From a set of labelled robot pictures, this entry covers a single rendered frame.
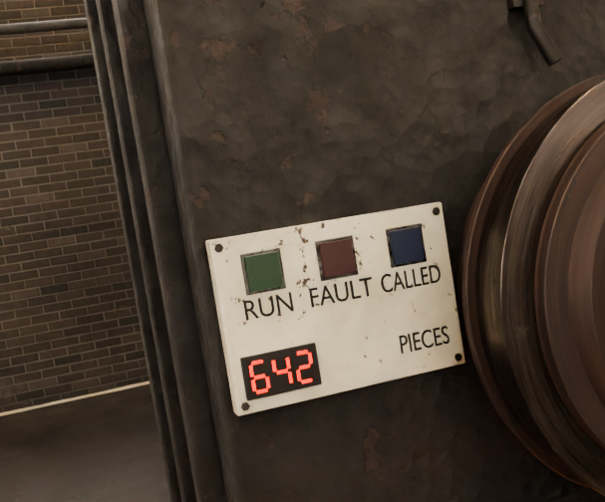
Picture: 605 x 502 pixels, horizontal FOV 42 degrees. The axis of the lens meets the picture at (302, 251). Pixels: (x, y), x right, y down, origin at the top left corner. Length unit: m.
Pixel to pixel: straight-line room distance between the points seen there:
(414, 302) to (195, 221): 0.25
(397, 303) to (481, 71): 0.28
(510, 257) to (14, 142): 6.21
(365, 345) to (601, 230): 0.26
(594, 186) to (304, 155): 0.29
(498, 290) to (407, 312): 0.14
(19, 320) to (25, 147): 1.40
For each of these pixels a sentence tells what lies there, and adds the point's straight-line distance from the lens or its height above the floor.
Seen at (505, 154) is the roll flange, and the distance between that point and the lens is 0.83.
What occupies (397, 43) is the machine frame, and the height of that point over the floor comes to 1.42.
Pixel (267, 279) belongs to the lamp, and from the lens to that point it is 0.79.
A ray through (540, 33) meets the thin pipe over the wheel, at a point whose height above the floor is 1.41.
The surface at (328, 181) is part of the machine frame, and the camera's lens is 0.84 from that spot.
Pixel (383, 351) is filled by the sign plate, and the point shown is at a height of 1.09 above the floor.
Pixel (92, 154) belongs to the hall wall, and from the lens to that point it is 6.78.
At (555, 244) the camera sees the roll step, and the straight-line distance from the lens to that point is 0.75.
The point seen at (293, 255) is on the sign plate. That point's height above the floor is 1.21.
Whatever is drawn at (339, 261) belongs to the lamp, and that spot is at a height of 1.20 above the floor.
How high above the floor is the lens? 1.26
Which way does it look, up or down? 3 degrees down
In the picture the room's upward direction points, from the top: 9 degrees counter-clockwise
